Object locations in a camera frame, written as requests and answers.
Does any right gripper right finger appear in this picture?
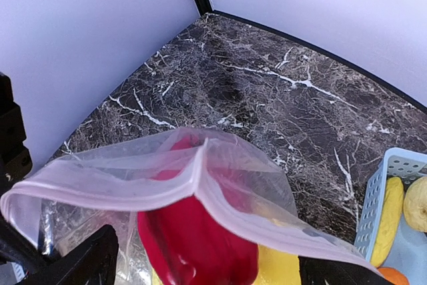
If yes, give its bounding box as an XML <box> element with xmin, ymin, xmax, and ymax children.
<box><xmin>299</xmin><ymin>256</ymin><xmax>390</xmax><ymax>285</ymax></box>

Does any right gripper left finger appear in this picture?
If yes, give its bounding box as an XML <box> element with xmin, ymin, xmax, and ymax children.
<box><xmin>1</xmin><ymin>214</ymin><xmax>119</xmax><ymax>284</ymax></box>

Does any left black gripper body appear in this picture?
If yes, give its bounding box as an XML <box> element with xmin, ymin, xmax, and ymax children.
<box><xmin>0</xmin><ymin>71</ymin><xmax>34</xmax><ymax>192</ymax></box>

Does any yellow bell pepper toy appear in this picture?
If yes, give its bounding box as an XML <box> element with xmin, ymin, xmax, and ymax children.
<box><xmin>152</xmin><ymin>245</ymin><xmax>301</xmax><ymax>284</ymax></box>

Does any clear zip top bag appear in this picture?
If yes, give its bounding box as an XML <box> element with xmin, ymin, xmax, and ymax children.
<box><xmin>1</xmin><ymin>128</ymin><xmax>382</xmax><ymax>276</ymax></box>

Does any orange fruit toy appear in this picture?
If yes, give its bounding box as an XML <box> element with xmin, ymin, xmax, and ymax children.
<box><xmin>378</xmin><ymin>267</ymin><xmax>410</xmax><ymax>285</ymax></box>

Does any light blue plastic basket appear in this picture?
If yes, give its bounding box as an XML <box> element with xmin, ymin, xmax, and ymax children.
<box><xmin>354</xmin><ymin>148</ymin><xmax>426</xmax><ymax>284</ymax></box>

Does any yellow banana toy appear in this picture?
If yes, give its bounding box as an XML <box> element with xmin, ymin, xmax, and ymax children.
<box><xmin>370</xmin><ymin>177</ymin><xmax>404</xmax><ymax>268</ymax></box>

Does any yellow potato toy back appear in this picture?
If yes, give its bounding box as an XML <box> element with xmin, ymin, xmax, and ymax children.
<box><xmin>403</xmin><ymin>176</ymin><xmax>427</xmax><ymax>233</ymax></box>

